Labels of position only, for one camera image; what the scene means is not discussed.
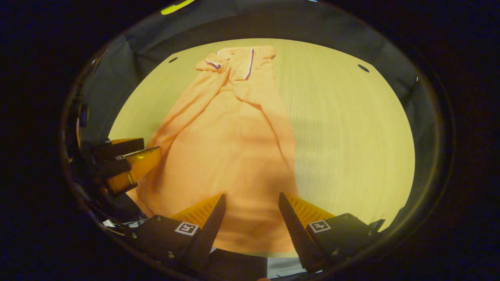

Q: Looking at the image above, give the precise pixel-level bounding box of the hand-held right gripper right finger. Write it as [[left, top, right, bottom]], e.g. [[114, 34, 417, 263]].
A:
[[278, 192, 386, 274]]

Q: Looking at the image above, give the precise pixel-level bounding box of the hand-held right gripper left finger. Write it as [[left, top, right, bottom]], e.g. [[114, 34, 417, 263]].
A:
[[124, 193, 227, 274]]

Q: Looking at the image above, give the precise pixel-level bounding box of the orange T-shirt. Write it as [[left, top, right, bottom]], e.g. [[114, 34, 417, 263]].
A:
[[127, 46, 300, 258]]

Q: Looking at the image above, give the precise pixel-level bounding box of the dark cloth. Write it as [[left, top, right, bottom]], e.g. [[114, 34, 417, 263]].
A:
[[203, 249, 268, 281]]

